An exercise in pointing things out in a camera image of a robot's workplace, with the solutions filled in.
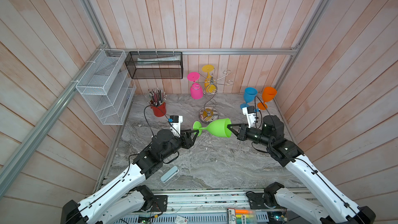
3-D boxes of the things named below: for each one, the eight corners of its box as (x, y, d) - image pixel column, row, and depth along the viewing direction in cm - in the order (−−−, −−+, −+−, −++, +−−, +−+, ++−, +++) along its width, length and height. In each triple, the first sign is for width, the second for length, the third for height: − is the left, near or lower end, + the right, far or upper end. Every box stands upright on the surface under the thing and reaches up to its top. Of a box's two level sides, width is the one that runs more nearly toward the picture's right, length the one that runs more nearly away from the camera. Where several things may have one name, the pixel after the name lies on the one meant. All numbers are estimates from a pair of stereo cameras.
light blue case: (163, 184, 81) (162, 182, 77) (160, 180, 83) (159, 177, 79) (179, 171, 85) (178, 168, 82) (176, 167, 87) (175, 164, 83)
